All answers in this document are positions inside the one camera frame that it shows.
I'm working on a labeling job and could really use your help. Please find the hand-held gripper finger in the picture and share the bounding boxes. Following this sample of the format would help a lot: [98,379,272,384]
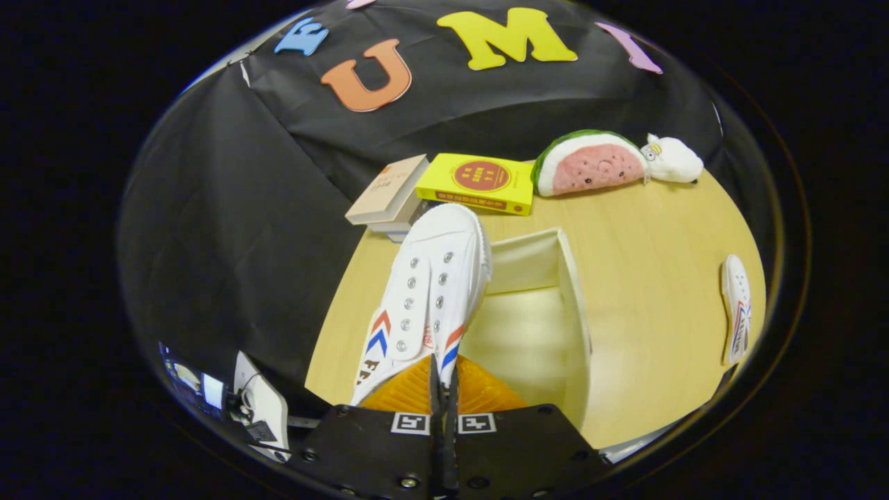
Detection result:
[288,353,445,500]
[444,354,609,500]

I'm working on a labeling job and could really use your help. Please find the beige storage box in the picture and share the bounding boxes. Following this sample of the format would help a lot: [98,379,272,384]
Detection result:
[455,228,592,430]

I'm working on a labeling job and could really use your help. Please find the white canvas shoe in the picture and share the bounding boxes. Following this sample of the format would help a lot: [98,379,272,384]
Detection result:
[720,254,753,366]
[349,203,492,407]

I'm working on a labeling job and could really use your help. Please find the grey book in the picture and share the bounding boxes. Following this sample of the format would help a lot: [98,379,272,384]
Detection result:
[368,200,426,242]

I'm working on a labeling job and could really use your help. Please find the computer screen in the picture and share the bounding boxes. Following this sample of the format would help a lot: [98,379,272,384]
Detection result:
[160,344,226,419]

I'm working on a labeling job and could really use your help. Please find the beige book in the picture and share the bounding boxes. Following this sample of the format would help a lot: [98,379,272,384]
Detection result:
[345,154,430,225]

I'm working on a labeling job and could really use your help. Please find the yellow book with red circle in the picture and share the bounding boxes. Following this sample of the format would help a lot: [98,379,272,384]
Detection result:
[415,153,534,216]

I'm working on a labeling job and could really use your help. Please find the watermelon slice plush toy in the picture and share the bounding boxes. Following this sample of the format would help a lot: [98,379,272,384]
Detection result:
[531,130,648,197]

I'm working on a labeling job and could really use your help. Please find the black backdrop cloth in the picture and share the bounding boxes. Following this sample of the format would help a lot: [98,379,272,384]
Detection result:
[117,0,772,431]

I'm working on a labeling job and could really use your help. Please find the white plush toy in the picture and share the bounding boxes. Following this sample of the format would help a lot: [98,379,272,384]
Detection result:
[640,133,704,184]

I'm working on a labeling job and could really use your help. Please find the white device with cables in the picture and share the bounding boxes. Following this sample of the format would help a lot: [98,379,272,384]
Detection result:
[226,351,291,463]

